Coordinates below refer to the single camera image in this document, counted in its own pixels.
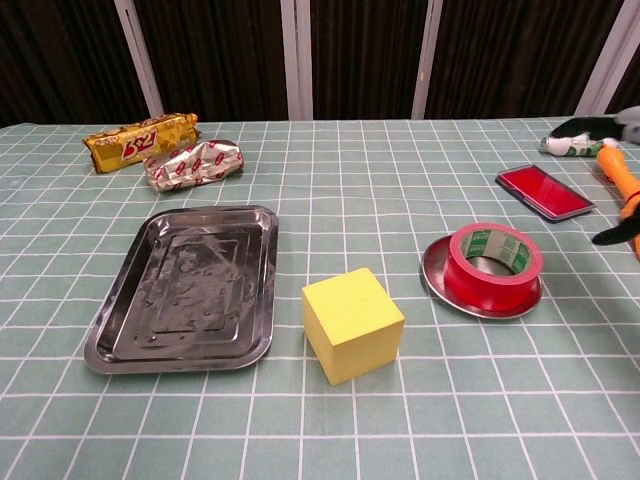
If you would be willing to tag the white frame post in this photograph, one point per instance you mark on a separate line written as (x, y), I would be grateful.
(140, 55)
(296, 55)
(427, 55)
(607, 60)

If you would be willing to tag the round steel dish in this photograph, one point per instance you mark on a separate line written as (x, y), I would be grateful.
(434, 267)

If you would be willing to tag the gold cracker packet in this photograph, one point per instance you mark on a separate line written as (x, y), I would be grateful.
(135, 145)

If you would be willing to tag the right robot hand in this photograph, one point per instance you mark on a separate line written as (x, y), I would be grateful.
(595, 127)

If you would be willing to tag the orange rubber chicken toy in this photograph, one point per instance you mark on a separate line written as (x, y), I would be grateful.
(622, 177)

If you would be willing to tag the red tape roll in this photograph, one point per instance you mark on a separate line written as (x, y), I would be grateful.
(485, 292)

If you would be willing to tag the rectangular steel tray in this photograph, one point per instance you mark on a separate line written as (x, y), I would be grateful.
(185, 295)

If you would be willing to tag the yellow foam cube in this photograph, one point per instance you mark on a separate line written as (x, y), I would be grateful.
(360, 325)

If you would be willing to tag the silver red snack wrapper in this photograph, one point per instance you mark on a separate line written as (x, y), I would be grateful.
(192, 167)

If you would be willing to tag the small white green bottle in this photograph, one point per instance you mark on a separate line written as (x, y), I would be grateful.
(567, 146)

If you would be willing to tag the green checked tablecloth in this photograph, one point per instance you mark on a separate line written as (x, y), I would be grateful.
(350, 430)

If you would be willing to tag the red ink pad case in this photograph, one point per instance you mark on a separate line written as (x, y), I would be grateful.
(545, 192)

